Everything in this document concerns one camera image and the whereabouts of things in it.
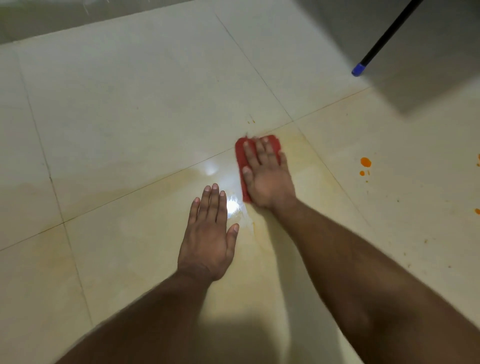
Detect person's left hand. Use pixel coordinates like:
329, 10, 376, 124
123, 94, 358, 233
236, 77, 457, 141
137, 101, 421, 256
176, 183, 240, 283

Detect person's right hand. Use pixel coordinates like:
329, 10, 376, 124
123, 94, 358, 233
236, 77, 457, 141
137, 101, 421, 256
241, 136, 298, 211

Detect red cloth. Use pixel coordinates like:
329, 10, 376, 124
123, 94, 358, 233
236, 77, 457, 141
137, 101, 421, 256
234, 134, 283, 204

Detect orange liquid spill drops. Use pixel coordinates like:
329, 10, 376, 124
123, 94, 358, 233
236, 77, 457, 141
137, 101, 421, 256
245, 114, 480, 217

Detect person's left forearm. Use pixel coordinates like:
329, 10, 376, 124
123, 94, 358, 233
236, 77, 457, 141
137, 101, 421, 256
54, 270, 215, 364

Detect person's right forearm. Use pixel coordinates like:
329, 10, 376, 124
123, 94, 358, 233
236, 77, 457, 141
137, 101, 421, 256
273, 199, 480, 364

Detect cream tiled floor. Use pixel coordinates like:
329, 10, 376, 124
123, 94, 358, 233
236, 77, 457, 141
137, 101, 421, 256
0, 0, 480, 364

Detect black pole with blue tip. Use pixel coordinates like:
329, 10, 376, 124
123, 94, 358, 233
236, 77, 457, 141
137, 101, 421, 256
351, 0, 425, 78

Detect white baseboard ledge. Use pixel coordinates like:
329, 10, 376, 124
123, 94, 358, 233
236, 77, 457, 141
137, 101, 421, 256
0, 0, 192, 45

